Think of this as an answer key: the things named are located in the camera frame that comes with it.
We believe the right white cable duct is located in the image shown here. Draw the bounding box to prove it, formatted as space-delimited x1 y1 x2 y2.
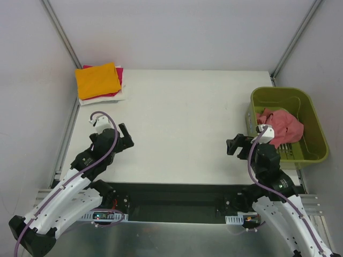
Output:
225 214 261 225

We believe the white cable duct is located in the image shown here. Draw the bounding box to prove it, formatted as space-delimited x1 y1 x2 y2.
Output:
225 214 261 225
78 211 128 223

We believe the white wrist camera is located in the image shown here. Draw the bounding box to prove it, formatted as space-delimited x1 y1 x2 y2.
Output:
89 115 112 134
257 124 275 143

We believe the salmon pink polo shirt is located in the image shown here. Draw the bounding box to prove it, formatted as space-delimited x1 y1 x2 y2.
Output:
256 108 304 148

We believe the olive green plastic basket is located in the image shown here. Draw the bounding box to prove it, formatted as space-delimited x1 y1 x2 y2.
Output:
245 87 329 170

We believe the folded magenta t shirt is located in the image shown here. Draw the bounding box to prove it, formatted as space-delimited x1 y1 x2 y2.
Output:
83 65 124 100

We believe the aluminium frame post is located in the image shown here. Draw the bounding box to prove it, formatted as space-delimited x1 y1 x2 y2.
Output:
40 0 82 69
270 0 324 82

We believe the left aluminium frame post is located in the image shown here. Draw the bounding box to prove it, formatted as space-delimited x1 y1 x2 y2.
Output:
40 0 82 69

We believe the right aluminium frame post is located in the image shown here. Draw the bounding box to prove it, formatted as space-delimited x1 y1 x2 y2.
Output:
270 0 324 82

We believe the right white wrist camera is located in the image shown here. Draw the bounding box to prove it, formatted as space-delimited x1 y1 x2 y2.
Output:
257 124 275 143

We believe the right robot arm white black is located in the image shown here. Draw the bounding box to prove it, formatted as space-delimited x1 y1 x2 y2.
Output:
226 134 337 256

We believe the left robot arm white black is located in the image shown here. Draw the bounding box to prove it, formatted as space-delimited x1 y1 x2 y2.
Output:
9 122 134 256

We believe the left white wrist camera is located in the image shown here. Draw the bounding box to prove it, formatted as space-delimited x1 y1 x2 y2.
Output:
89 115 112 134

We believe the left white cable duct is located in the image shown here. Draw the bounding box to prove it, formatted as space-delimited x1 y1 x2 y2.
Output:
78 211 128 223

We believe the folded white t shirt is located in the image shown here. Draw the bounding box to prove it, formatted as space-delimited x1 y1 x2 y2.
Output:
78 80 125 106

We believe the folded orange t shirt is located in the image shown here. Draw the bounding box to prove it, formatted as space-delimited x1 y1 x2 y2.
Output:
74 62 122 100

